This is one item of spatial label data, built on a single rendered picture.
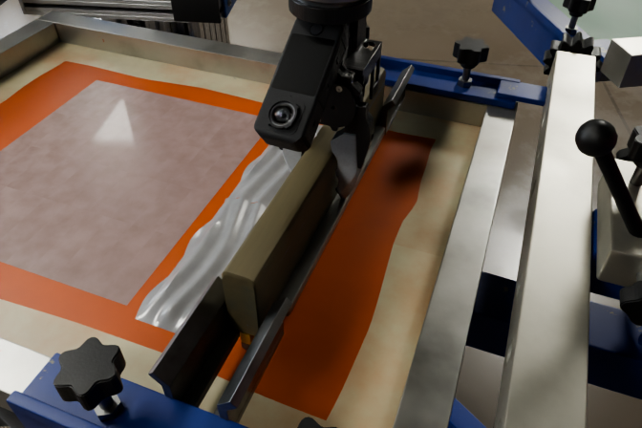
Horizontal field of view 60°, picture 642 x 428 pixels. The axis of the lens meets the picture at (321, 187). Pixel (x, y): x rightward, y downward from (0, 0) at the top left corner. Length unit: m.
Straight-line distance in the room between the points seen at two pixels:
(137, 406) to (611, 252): 0.37
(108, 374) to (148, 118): 0.48
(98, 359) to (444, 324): 0.27
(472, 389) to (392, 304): 1.11
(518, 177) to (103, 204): 1.84
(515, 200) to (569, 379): 1.78
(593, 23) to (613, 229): 0.71
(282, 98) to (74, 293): 0.29
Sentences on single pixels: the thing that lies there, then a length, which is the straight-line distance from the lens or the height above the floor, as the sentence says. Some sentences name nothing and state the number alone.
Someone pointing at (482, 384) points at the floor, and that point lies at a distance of 1.66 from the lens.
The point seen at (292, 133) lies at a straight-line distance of 0.45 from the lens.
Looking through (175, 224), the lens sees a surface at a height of 0.96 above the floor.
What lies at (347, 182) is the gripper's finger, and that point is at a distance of 0.56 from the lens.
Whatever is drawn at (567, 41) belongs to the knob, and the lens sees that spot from 0.85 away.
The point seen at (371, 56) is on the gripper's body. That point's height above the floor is 1.15.
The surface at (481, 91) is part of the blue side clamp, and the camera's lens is 0.78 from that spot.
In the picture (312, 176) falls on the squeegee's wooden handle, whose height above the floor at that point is 1.06.
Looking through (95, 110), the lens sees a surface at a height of 0.95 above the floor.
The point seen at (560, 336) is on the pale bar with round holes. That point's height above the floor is 1.04.
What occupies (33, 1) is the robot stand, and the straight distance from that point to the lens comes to 1.34.
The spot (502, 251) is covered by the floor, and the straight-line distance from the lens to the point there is 1.99.
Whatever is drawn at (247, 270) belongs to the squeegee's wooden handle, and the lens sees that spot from 0.44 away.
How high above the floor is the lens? 1.39
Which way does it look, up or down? 41 degrees down
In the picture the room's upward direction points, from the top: straight up
